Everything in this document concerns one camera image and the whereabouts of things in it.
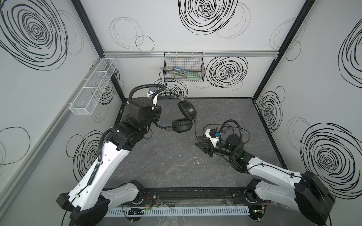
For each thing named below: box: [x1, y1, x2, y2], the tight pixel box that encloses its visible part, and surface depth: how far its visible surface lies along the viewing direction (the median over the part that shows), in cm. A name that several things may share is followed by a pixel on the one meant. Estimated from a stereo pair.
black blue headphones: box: [152, 91, 198, 133], surface depth 63 cm
